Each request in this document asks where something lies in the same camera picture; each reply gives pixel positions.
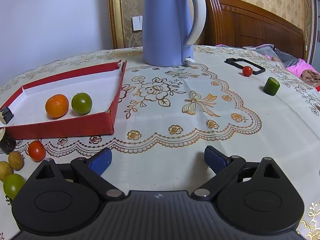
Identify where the pink and grey bedding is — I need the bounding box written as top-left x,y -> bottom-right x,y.
215,43 -> 320,93

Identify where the dark sugarcane piece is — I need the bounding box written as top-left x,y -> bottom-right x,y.
0,106 -> 14,125
0,127 -> 16,155

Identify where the green cucumber piece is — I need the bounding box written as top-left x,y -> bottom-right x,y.
263,77 -> 280,96

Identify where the blue electric kettle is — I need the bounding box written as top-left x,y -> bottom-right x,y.
142,0 -> 206,67

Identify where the brown wooden headboard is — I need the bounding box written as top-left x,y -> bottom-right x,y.
197,0 -> 305,59

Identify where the small red cherry tomato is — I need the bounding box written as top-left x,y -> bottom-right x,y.
242,66 -> 253,77

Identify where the gold picture frame moulding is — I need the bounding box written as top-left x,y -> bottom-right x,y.
108,0 -> 125,49

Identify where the green tomato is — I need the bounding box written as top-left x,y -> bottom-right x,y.
3,174 -> 25,200
71,92 -> 92,114

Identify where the black rectangular plastic frame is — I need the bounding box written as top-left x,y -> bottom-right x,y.
225,58 -> 266,75

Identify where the orange tangerine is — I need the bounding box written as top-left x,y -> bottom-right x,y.
45,94 -> 69,118

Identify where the white lace tablecloth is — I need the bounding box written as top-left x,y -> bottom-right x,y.
1,46 -> 319,239

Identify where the yellow longan fruit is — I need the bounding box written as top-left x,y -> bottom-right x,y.
8,151 -> 24,171
0,161 -> 13,182

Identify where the white wall switch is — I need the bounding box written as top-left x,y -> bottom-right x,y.
132,16 -> 143,31

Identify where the red shallow cardboard tray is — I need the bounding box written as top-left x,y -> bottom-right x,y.
1,60 -> 127,140

